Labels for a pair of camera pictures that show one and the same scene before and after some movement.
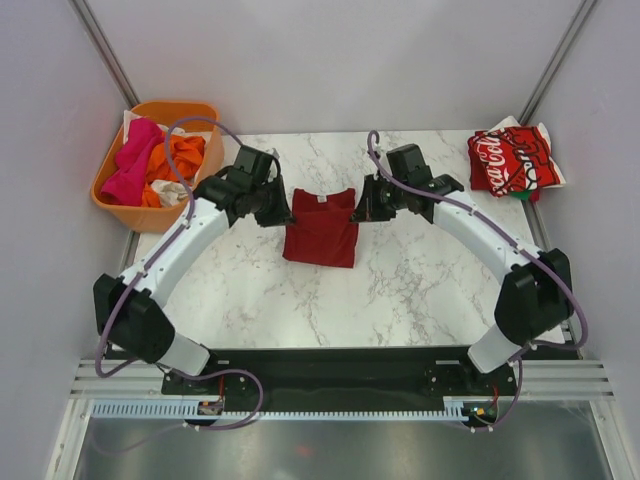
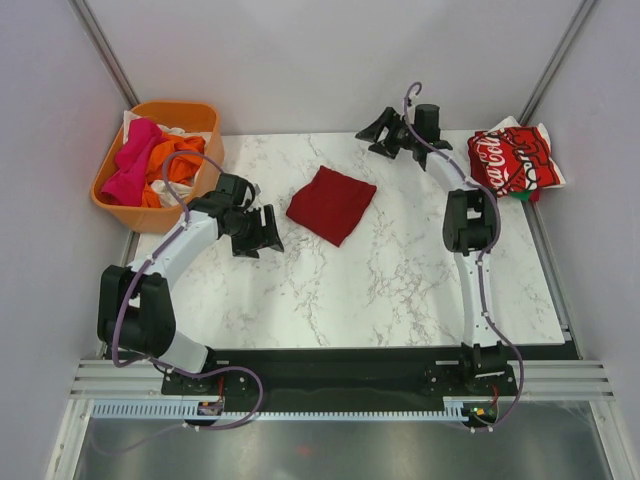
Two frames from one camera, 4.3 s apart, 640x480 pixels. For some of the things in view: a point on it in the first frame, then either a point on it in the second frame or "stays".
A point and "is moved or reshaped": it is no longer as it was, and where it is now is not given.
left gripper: (282, 214) → (266, 235)
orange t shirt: (187, 152) stays
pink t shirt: (125, 186) stays
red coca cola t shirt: (511, 160) stays
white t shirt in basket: (168, 192) stays
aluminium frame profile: (573, 378) stays
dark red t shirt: (322, 233) is moved or reshaped
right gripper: (368, 210) → (387, 119)
